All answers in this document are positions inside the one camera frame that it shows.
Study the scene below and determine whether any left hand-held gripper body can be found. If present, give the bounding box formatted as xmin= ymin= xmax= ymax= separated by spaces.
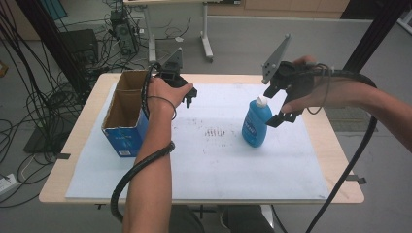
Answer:
xmin=154 ymin=47 xmax=191 ymax=89

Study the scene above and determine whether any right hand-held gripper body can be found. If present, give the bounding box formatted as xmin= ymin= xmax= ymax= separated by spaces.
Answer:
xmin=260 ymin=33 xmax=316 ymax=115

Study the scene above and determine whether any blue bottle with white cap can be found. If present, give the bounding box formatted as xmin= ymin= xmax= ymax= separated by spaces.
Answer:
xmin=241 ymin=95 xmax=274 ymax=149

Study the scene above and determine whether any blue cardboard box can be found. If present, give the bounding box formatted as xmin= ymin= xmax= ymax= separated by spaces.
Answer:
xmin=100 ymin=69 xmax=155 ymax=159

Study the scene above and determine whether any person's left hand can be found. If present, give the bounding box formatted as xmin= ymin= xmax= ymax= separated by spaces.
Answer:
xmin=147 ymin=77 xmax=194 ymax=114

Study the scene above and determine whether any person's right hand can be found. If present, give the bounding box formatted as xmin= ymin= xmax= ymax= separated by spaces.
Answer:
xmin=280 ymin=54 xmax=337 ymax=115

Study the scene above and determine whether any black computer tower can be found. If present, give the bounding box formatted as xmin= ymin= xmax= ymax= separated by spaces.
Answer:
xmin=109 ymin=9 xmax=139 ymax=56

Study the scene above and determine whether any light wooden table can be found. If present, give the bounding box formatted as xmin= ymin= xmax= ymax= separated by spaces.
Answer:
xmin=38 ymin=72 xmax=365 ymax=206

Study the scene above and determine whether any wooden cabinet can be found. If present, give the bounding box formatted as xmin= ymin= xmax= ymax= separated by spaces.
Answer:
xmin=207 ymin=0 xmax=352 ymax=19

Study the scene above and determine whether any white table mat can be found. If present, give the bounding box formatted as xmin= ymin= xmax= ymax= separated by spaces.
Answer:
xmin=64 ymin=82 xmax=331 ymax=201

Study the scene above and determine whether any dark floor mat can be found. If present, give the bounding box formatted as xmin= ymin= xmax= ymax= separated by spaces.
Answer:
xmin=22 ymin=124 xmax=67 ymax=155

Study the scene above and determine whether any white power strip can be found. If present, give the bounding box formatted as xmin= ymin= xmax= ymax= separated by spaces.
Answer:
xmin=0 ymin=173 xmax=18 ymax=196

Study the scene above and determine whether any thin black wrist cord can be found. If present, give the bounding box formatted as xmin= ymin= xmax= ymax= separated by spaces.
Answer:
xmin=305 ymin=63 xmax=332 ymax=117
xmin=146 ymin=95 xmax=178 ymax=121

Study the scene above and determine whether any white table frame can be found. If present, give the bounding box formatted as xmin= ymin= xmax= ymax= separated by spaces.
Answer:
xmin=122 ymin=0 xmax=216 ymax=65

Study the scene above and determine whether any black metal stand post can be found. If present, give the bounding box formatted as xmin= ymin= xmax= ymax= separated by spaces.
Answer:
xmin=342 ymin=0 xmax=412 ymax=75
xmin=14 ymin=0 xmax=92 ymax=100

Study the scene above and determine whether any tangle of black floor cables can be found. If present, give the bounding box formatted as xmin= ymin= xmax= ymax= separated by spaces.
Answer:
xmin=0 ymin=0 xmax=195 ymax=208

